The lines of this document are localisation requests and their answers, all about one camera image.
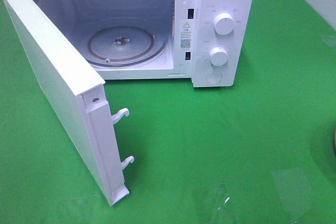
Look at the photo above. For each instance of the round door release button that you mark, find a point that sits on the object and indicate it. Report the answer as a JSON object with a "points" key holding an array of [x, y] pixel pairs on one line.
{"points": [[214, 77]]}

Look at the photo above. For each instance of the white round knob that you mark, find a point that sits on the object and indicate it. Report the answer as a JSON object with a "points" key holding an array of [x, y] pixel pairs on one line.
{"points": [[224, 23], [218, 56]]}

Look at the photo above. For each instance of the white microwave door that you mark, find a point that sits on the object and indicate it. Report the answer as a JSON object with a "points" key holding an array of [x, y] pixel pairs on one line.
{"points": [[76, 93]]}

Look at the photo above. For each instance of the glass microwave turntable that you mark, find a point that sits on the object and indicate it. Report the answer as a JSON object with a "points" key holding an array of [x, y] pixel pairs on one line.
{"points": [[128, 41]]}

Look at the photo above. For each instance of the white microwave oven body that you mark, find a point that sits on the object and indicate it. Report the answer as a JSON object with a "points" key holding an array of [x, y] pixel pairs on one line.
{"points": [[186, 54]]}

